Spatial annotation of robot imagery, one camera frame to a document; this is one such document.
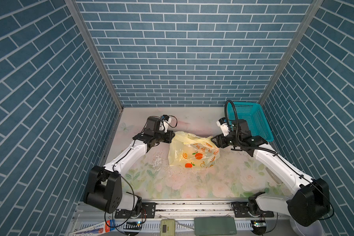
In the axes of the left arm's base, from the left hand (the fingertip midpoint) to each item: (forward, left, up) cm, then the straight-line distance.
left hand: (175, 134), depth 85 cm
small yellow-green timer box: (-43, +3, -15) cm, 45 cm away
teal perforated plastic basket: (+26, -61, -12) cm, 67 cm away
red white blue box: (-41, +32, -18) cm, 55 cm away
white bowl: (-45, -65, -12) cm, 80 cm away
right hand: (-3, -22, +2) cm, 23 cm away
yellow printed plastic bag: (-7, -7, -8) cm, 12 cm away
